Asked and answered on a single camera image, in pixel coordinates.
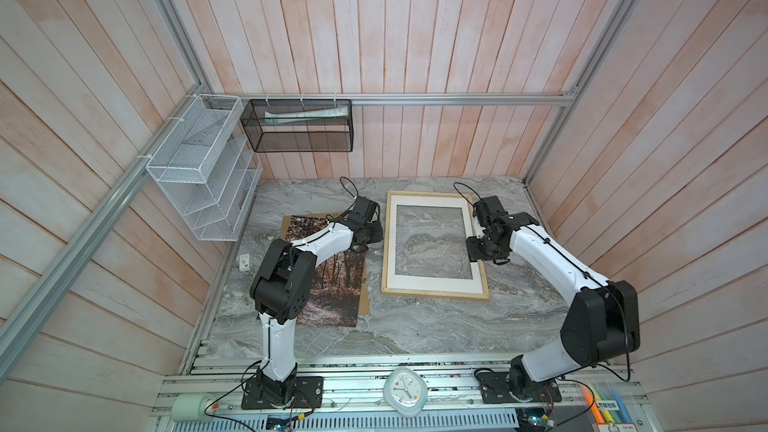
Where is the clear acrylic glass sheet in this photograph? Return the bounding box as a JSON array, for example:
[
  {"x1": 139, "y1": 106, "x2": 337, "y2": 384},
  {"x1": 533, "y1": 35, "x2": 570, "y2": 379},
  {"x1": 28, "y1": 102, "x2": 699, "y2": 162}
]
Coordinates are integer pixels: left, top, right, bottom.
[{"x1": 394, "y1": 206, "x2": 472, "y2": 280}]

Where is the light wooden picture frame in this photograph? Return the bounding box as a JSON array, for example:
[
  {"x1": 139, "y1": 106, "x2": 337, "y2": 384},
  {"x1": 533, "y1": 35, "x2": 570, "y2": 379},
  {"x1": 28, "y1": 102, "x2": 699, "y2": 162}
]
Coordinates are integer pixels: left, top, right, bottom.
[{"x1": 380, "y1": 190, "x2": 491, "y2": 302}]

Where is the white photo mat board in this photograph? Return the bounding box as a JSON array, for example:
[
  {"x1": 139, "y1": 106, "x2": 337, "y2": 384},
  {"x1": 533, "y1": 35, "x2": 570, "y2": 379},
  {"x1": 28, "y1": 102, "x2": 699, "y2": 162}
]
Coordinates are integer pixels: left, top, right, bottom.
[{"x1": 385, "y1": 193, "x2": 486, "y2": 296}]

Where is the autumn forest photo print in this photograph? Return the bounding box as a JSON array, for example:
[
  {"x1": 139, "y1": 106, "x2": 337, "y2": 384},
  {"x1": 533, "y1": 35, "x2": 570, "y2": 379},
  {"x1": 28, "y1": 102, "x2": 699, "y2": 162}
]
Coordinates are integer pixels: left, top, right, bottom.
[{"x1": 281, "y1": 215, "x2": 368, "y2": 328}]

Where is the brown frame backing board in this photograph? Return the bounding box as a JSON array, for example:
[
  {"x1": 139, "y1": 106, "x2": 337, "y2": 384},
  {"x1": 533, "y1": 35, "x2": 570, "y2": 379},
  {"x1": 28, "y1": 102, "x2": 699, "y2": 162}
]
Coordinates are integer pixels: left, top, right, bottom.
[{"x1": 279, "y1": 213, "x2": 372, "y2": 317}]

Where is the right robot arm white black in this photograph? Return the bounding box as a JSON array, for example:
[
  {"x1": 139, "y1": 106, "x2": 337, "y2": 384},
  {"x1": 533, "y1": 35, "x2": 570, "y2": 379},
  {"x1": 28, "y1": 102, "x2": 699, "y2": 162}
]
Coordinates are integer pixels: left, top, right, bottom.
[{"x1": 466, "y1": 196, "x2": 641, "y2": 401}]

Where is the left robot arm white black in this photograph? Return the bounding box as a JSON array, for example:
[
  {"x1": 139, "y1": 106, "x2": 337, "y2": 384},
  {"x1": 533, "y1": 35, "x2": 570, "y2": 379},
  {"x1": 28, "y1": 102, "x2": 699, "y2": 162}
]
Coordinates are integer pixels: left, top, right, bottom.
[{"x1": 249, "y1": 196, "x2": 384, "y2": 404}]

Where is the small white box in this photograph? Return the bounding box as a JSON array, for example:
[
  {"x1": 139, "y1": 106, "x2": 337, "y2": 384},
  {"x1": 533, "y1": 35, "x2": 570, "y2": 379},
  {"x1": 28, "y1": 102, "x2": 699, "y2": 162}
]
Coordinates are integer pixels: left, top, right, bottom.
[{"x1": 238, "y1": 254, "x2": 250, "y2": 271}]

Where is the paper in black basket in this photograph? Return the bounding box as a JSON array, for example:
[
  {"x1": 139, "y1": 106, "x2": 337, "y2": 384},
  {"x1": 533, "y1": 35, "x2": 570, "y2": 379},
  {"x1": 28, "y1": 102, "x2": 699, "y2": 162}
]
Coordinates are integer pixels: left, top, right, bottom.
[{"x1": 263, "y1": 106, "x2": 350, "y2": 126}]

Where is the white round timer clock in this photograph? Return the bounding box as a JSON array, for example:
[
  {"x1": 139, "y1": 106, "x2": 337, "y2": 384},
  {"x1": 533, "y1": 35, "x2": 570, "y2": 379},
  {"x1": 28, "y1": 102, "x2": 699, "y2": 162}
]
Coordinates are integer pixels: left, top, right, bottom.
[{"x1": 383, "y1": 367, "x2": 428, "y2": 418}]

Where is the coloured markers tray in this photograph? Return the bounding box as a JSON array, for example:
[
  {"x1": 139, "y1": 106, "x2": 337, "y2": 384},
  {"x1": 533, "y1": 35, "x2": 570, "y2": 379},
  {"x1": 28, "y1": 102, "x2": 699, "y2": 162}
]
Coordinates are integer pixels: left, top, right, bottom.
[{"x1": 582, "y1": 382, "x2": 637, "y2": 432}]

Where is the pale green emergency button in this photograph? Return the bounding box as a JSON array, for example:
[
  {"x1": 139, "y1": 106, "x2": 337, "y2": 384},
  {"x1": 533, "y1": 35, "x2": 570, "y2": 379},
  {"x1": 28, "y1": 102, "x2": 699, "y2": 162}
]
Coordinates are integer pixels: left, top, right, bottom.
[{"x1": 170, "y1": 393, "x2": 215, "y2": 423}]

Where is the black wire mesh basket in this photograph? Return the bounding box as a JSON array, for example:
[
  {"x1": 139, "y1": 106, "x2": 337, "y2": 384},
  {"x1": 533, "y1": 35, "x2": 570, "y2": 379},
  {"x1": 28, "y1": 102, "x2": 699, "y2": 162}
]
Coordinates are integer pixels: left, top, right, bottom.
[{"x1": 240, "y1": 98, "x2": 355, "y2": 153}]

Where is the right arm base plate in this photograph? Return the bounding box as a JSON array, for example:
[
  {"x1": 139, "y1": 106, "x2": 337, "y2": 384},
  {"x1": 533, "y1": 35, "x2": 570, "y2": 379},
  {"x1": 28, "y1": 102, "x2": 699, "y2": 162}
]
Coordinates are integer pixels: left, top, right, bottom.
[{"x1": 473, "y1": 368, "x2": 562, "y2": 404}]

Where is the white wire mesh shelf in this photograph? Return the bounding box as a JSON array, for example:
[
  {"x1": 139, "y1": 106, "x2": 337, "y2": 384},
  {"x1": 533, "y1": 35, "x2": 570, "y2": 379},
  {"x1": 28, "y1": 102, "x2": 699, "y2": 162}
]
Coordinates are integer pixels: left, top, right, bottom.
[{"x1": 147, "y1": 94, "x2": 263, "y2": 242}]

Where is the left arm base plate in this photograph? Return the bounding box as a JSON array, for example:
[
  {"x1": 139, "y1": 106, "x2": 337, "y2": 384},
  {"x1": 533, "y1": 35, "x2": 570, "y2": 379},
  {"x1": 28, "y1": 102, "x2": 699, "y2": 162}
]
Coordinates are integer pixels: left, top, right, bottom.
[{"x1": 241, "y1": 375, "x2": 324, "y2": 410}]

